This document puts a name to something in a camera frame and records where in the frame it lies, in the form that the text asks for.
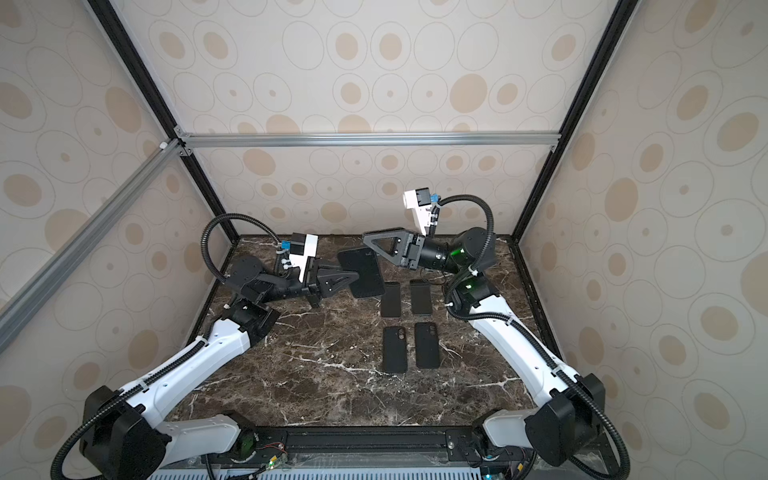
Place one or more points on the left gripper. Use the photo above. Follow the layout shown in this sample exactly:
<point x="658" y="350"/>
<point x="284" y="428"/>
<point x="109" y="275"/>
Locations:
<point x="325" y="282"/>

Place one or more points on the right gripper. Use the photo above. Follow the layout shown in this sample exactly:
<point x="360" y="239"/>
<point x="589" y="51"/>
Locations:
<point x="406" y="247"/>

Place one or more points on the black phone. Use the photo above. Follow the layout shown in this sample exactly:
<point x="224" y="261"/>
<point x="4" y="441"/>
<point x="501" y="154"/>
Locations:
<point x="363" y="261"/>
<point x="390" y="304"/>

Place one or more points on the blue phone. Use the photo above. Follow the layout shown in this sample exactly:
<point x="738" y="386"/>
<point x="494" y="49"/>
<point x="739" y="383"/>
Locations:
<point x="420" y="298"/>

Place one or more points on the black phone case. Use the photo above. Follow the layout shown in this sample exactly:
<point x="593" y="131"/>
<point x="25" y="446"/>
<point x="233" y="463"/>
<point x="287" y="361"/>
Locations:
<point x="394" y="350"/>
<point x="427" y="349"/>

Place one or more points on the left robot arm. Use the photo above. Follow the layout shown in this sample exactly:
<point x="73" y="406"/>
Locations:
<point x="243" y="324"/>

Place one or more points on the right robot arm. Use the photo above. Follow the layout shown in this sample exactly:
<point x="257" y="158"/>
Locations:
<point x="557" y="389"/>

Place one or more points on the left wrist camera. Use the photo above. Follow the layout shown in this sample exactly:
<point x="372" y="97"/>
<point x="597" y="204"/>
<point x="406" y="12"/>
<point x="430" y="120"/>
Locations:
<point x="295" y="253"/>

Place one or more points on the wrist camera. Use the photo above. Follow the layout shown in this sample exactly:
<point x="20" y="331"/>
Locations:
<point x="295" y="253"/>
<point x="425" y="209"/>

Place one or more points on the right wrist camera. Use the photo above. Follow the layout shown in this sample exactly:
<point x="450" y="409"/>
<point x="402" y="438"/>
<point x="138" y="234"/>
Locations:
<point x="425" y="209"/>

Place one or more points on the horizontal aluminium rail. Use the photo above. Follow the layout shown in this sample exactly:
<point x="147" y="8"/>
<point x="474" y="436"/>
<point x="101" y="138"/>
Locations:
<point x="378" y="139"/>

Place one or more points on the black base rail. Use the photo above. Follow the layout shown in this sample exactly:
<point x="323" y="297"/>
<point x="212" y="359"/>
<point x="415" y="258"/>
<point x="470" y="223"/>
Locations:
<point x="372" y="447"/>

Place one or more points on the left black corner post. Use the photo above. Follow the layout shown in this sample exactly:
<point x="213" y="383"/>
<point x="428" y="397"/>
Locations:
<point x="106" y="15"/>

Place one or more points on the black corner post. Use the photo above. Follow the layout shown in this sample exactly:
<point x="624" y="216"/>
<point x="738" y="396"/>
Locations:
<point x="608" y="42"/>
<point x="106" y="15"/>

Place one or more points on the left aluminium rail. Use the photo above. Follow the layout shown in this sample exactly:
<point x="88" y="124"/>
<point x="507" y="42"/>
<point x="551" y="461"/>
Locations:
<point x="21" y="309"/>

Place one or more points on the right black corner post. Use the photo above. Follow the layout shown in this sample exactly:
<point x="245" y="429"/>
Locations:
<point x="608" y="42"/>

